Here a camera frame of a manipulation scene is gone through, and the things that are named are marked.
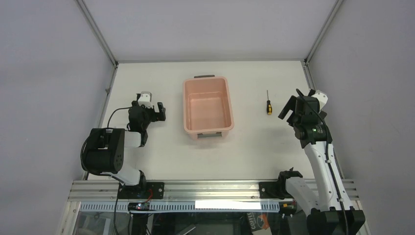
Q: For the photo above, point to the pink plastic bin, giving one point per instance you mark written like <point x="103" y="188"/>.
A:
<point x="207" y="108"/>

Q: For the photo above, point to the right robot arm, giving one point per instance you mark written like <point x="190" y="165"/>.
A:
<point x="330" y="210"/>

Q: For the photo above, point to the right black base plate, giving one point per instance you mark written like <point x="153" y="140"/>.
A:
<point x="272" y="190"/>

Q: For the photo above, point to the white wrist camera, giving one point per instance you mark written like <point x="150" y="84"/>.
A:
<point x="320" y="96"/>
<point x="144" y="99"/>

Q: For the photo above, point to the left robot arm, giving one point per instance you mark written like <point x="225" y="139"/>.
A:
<point x="102" y="153"/>

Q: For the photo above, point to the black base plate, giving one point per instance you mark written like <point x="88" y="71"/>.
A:
<point x="272" y="190"/>
<point x="141" y="191"/>

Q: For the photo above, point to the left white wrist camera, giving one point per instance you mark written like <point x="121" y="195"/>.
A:
<point x="144" y="99"/>

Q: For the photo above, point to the yellow black screwdriver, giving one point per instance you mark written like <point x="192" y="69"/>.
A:
<point x="269" y="105"/>

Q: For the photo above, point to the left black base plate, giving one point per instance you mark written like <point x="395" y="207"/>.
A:
<point x="141" y="191"/>

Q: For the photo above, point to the aluminium mounting rail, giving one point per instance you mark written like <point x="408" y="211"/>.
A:
<point x="173" y="191"/>

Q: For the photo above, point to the coffee box under table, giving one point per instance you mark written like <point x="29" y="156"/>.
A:
<point x="257" y="221"/>

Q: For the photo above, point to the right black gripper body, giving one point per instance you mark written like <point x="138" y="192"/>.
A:
<point x="294" y="108"/>

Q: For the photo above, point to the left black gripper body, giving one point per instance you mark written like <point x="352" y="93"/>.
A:
<point x="152" y="112"/>

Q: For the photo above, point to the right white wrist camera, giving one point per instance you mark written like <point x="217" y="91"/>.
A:
<point x="320" y="96"/>

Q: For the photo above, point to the white slotted cable duct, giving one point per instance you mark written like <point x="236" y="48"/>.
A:
<point x="193" y="206"/>

